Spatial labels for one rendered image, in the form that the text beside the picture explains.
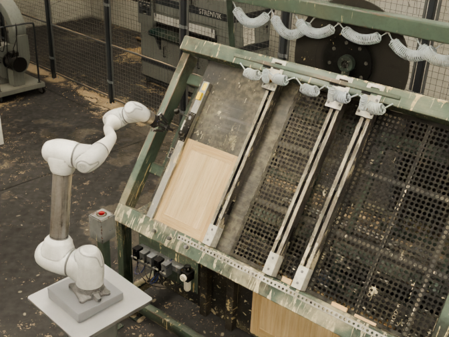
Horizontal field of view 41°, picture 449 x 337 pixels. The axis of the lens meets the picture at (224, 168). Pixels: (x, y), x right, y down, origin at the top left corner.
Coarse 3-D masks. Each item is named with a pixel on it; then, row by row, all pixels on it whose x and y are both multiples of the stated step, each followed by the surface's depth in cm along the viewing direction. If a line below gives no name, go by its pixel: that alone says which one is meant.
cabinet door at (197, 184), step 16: (192, 144) 388; (192, 160) 386; (208, 160) 380; (224, 160) 373; (176, 176) 388; (192, 176) 383; (208, 176) 377; (224, 176) 371; (176, 192) 386; (192, 192) 380; (208, 192) 374; (160, 208) 388; (176, 208) 383; (192, 208) 377; (208, 208) 371; (176, 224) 379; (192, 224) 374; (208, 224) 368
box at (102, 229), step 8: (96, 216) 382; (112, 216) 384; (96, 224) 381; (104, 224) 380; (112, 224) 386; (96, 232) 384; (104, 232) 383; (112, 232) 389; (96, 240) 387; (104, 240) 385
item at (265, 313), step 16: (256, 304) 379; (272, 304) 370; (256, 320) 384; (272, 320) 375; (288, 320) 366; (304, 320) 358; (272, 336) 380; (288, 336) 371; (304, 336) 362; (320, 336) 354; (336, 336) 346
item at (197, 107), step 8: (200, 88) 393; (208, 88) 392; (200, 104) 391; (192, 128) 392; (176, 144) 392; (184, 144) 391; (176, 152) 390; (176, 160) 389; (168, 168) 390; (168, 176) 389; (160, 184) 390; (160, 192) 389; (160, 200) 389; (152, 208) 389; (152, 216) 387
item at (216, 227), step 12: (276, 60) 362; (264, 72) 352; (276, 72) 360; (264, 84) 362; (276, 84) 358; (264, 96) 364; (276, 96) 365; (264, 108) 366; (264, 120) 363; (252, 132) 363; (252, 144) 360; (240, 156) 362; (252, 156) 365; (240, 168) 360; (240, 180) 362; (228, 192) 363; (228, 204) 360; (216, 216) 361; (228, 216) 364; (216, 228) 358; (204, 240) 360; (216, 240) 362
